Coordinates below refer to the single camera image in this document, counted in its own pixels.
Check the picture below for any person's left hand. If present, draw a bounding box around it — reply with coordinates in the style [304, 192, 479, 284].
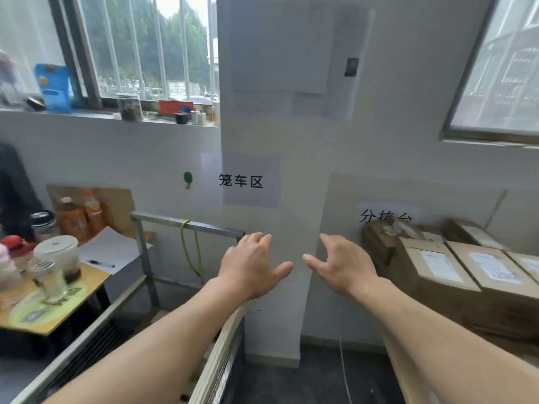
[217, 232, 294, 301]

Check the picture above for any person's right hand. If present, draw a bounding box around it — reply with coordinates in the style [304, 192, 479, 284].
[302, 233, 390, 299]

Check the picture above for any pile of parcels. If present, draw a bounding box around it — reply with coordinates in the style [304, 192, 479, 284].
[362, 217, 539, 341]

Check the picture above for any metal wire cage cart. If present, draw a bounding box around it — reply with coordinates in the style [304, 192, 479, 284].
[8, 212, 247, 404]

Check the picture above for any person's left forearm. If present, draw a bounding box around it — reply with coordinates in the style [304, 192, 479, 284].
[42, 277, 249, 404]

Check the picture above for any person's right forearm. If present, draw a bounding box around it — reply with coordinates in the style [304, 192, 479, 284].
[349, 277, 539, 404]

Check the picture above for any white paper sheet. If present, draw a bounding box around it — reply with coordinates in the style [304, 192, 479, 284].
[77, 226, 154, 276]

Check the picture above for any small yellow table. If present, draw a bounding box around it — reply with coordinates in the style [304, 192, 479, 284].
[0, 263, 112, 337]

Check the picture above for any orange drink bottle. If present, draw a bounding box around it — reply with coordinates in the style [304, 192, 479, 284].
[82, 189, 106, 236]

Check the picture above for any red box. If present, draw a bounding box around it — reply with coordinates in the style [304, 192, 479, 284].
[159, 99, 195, 116]

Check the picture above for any brown tea bottle white cap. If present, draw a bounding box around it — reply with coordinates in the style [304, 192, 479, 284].
[56, 196, 89, 245]

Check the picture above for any white lid drink cup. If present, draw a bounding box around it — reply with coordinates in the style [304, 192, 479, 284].
[33, 235, 83, 287]

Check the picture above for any dark lid glass jar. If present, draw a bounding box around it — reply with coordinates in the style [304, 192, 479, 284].
[115, 93, 144, 122]

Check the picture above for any clear glass jar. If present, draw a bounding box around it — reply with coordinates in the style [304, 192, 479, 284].
[27, 258, 68, 306]

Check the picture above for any black lid steel flask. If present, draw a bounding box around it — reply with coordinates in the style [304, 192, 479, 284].
[29, 210, 58, 242]

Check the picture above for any yellow-green round sticker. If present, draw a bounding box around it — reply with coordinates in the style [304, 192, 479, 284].
[8, 281, 89, 329]

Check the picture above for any red lid bottle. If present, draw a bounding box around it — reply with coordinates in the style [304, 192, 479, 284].
[0, 235, 36, 259]

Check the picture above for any pink lid clear tumbler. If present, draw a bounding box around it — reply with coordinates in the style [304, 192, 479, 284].
[0, 244, 22, 291]

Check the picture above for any dark-framed window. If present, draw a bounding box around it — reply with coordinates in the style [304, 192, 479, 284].
[440, 0, 539, 148]

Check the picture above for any aluminium-framed window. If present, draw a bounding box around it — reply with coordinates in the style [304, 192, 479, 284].
[0, 0, 220, 110]

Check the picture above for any blue detergent bottle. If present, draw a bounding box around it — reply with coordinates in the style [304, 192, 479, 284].
[33, 64, 72, 114]

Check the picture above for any yellow-green rope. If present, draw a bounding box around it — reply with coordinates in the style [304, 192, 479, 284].
[180, 219, 204, 279]

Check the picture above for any wall sign with black characters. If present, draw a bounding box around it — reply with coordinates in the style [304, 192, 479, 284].
[201, 153, 282, 209]

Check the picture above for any clear bottle with strap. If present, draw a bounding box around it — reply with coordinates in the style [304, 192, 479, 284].
[0, 50, 22, 105]

